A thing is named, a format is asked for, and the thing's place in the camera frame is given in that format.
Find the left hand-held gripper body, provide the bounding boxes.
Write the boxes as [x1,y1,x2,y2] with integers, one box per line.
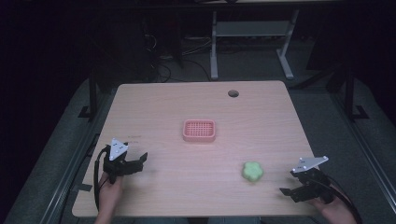
[102,137,142,185]

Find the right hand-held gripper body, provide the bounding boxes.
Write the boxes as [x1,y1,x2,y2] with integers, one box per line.
[290,155,336,205]

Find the green flower-shaped soap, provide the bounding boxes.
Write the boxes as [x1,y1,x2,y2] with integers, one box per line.
[241,161,264,184]

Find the pink soap dish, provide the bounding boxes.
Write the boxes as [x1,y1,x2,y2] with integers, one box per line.
[181,119,217,144]

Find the person's left hand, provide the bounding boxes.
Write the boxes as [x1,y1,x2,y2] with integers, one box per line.
[97,172,124,218]

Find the person's right hand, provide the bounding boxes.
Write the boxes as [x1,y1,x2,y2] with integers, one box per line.
[307,195,359,224]

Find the black tape strip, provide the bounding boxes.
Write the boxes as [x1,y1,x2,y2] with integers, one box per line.
[70,183,93,193]

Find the black metal stand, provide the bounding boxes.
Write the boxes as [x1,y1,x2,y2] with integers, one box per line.
[342,63,371,121]
[78,73,100,119]

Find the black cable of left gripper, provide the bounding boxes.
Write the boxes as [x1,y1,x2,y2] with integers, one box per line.
[92,147,110,211]

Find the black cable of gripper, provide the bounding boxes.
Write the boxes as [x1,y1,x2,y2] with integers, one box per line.
[326,175,364,224]
[92,147,110,211]

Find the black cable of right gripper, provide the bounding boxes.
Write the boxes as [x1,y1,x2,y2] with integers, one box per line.
[326,175,364,224]

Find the bundle of floor cables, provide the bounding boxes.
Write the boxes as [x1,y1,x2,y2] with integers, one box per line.
[141,31,213,83]

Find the white metal desk frame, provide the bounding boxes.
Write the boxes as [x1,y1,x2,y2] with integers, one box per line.
[209,8,301,81]

